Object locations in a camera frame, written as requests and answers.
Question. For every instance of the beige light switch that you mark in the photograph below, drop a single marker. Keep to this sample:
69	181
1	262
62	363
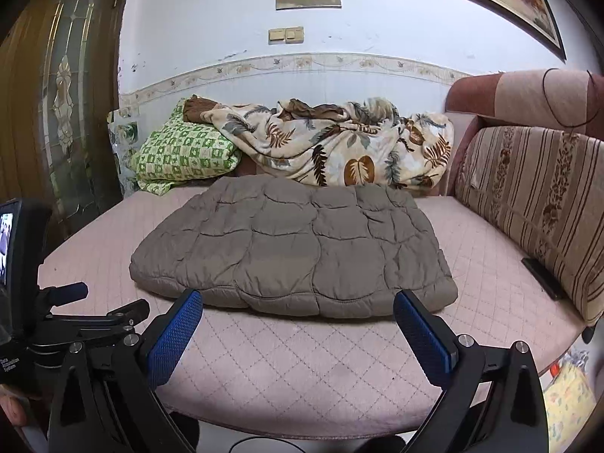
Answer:
277	35
295	34

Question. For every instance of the green patterned pillow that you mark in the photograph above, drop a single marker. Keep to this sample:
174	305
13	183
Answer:
184	151

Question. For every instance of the grey puffer jacket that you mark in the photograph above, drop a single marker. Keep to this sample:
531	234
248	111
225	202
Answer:
292	245

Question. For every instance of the printed plastic bag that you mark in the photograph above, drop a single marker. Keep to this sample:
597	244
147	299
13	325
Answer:
122	141

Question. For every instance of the maroon sofa frame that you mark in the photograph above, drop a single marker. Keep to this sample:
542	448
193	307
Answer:
495	94

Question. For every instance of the yellow printed cloth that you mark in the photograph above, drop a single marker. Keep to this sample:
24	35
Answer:
566	401

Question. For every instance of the wooden door with stained glass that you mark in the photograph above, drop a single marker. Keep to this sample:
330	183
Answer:
66	104

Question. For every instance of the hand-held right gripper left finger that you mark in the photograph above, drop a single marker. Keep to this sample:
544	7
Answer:
174	335

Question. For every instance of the person's left hand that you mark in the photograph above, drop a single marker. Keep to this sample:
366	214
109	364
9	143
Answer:
9	406

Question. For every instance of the black remote control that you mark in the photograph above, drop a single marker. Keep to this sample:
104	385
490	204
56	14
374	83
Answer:
542	277

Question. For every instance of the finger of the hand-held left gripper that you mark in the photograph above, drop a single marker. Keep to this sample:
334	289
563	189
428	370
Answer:
134	310
71	290

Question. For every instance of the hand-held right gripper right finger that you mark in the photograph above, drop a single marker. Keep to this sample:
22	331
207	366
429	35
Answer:
424	335

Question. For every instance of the leaf print blanket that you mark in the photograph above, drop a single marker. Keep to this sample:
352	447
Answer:
330	151

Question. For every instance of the brown cloth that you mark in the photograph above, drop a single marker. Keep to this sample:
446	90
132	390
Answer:
196	108

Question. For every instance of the striped sofa cushion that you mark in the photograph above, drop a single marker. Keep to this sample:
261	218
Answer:
542	198

